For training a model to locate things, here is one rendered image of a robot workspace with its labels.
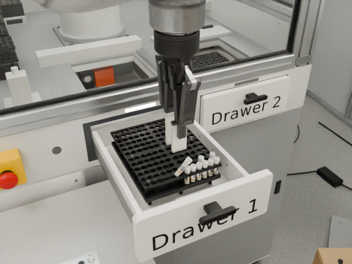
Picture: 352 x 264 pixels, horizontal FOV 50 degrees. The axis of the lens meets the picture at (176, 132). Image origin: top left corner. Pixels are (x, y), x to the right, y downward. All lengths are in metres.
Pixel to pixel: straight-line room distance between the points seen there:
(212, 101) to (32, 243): 0.55
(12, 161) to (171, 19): 0.48
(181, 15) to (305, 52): 0.65
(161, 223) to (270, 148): 0.68
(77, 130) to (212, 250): 0.77
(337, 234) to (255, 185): 1.24
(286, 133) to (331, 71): 1.64
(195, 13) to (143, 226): 0.36
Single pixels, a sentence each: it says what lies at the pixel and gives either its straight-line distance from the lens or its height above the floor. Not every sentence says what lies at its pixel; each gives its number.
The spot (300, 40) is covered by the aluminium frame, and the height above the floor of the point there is 1.02.
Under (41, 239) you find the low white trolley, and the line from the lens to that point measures 0.90.
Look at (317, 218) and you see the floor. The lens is 2.06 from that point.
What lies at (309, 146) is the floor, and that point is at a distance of 2.53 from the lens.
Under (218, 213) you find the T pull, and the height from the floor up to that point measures 0.91.
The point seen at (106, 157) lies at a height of 0.89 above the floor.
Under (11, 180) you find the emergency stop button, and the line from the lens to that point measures 0.87.
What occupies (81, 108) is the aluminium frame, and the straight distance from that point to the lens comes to 0.89.
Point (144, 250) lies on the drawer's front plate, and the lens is 0.72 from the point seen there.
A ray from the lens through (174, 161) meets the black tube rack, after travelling 0.82.
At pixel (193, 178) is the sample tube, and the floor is 0.88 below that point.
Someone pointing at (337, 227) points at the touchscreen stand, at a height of 0.03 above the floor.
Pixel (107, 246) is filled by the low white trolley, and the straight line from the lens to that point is 0.85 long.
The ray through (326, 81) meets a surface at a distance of 2.96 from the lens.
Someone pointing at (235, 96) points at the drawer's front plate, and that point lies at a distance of 1.05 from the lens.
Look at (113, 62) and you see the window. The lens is 0.89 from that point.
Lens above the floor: 1.41
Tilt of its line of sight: 34 degrees down
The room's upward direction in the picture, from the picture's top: straight up
